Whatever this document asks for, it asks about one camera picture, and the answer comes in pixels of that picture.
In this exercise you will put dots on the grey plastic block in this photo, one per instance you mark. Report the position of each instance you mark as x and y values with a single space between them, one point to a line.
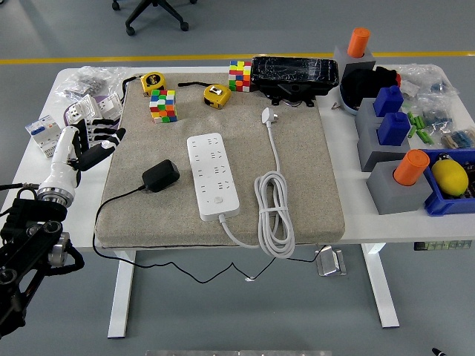
343 57
393 196
375 154
365 113

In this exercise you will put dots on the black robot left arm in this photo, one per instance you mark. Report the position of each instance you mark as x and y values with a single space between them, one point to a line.
29 237

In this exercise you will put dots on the silver metal bracket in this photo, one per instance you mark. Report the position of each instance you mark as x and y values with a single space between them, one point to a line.
330 261

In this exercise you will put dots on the clear bag of resistors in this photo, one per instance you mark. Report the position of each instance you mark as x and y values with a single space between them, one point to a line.
460 139

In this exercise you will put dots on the small green cylinder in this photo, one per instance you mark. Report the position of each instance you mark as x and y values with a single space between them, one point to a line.
427 138
418 121
412 132
410 118
420 134

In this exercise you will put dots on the blue plastic block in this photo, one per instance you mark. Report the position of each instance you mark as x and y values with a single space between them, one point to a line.
387 101
393 129

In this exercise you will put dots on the white table leg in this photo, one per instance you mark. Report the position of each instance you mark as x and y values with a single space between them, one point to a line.
382 289
121 296

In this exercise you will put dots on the yellow tape measure black print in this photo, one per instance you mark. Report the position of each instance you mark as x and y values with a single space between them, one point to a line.
153 81

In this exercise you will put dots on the tall colourful puzzle cube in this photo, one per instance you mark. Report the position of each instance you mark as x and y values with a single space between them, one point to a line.
239 76

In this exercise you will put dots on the clear bag of small parts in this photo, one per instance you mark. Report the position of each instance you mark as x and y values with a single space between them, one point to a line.
423 76

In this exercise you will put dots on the clear bag of blue parts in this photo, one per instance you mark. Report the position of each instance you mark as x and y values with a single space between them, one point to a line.
438 115

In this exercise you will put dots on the black office chair base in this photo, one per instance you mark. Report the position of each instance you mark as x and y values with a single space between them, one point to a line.
130 29

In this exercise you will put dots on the pale blue round base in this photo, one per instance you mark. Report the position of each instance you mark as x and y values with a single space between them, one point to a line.
349 105

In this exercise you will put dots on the table control panel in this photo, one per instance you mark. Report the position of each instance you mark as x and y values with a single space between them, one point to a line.
441 245

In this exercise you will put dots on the black fabric bundle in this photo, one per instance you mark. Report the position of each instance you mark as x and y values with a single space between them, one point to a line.
365 83

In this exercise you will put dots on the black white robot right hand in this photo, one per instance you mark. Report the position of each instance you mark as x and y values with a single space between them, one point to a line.
442 353

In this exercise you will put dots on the orange cylinder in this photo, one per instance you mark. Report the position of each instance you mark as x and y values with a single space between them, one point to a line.
411 167
358 41

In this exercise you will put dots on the white circuit breaker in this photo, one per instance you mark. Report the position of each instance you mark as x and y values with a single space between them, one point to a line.
41 133

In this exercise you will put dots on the clear bag of screws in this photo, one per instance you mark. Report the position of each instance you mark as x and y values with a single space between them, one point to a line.
87 81

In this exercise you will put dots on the grey-brown mat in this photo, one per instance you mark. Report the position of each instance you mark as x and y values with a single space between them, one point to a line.
304 178

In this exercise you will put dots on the yellow tape measure chrome clip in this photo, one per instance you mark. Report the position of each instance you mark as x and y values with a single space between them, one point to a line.
217 95

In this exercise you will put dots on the small metal hook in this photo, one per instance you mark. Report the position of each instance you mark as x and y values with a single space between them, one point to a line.
335 107

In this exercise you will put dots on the black box in clear wrap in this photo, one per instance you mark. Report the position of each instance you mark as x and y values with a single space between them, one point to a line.
293 72

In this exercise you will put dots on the white wall socket panel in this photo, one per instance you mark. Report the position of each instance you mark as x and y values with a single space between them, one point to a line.
79 109
109 105

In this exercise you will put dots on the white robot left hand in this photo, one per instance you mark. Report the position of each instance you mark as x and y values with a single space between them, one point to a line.
63 159

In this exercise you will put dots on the small black object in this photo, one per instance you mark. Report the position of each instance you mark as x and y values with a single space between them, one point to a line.
442 156

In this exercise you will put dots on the blue storage bin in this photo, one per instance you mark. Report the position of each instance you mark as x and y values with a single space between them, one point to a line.
441 207

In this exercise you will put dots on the yellow lemon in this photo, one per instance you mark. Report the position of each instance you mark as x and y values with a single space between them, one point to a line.
449 177

